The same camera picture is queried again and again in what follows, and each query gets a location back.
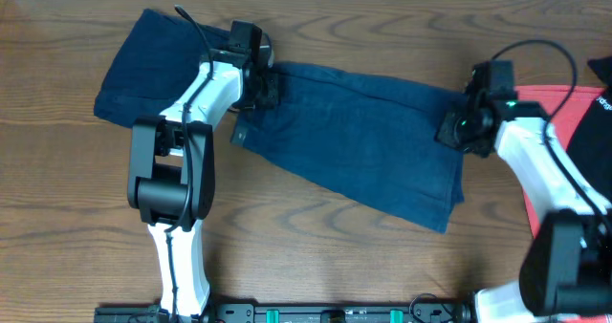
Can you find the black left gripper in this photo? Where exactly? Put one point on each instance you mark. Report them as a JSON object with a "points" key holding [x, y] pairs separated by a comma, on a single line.
{"points": [[270, 90]]}

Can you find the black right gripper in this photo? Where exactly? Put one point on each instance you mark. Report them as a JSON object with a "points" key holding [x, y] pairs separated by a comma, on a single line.
{"points": [[445, 134]]}

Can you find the blue denim shorts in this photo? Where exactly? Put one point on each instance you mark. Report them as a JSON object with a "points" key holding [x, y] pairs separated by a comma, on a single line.
{"points": [[369, 138]]}

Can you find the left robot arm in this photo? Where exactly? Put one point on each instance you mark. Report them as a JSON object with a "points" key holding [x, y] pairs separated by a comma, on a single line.
{"points": [[171, 177]]}

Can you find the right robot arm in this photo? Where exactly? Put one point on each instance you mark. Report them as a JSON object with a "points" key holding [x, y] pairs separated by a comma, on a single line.
{"points": [[567, 269]]}

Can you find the red cloth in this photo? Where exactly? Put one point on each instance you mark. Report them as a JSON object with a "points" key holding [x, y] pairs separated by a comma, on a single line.
{"points": [[566, 121]]}

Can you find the folded dark navy shorts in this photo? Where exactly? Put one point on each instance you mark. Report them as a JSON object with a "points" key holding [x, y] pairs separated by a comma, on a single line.
{"points": [[155, 66]]}

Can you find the black printed garment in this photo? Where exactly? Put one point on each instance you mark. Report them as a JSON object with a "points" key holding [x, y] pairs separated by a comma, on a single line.
{"points": [[590, 146]]}

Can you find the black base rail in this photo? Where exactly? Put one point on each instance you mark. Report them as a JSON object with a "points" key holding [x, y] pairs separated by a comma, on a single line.
{"points": [[429, 311]]}

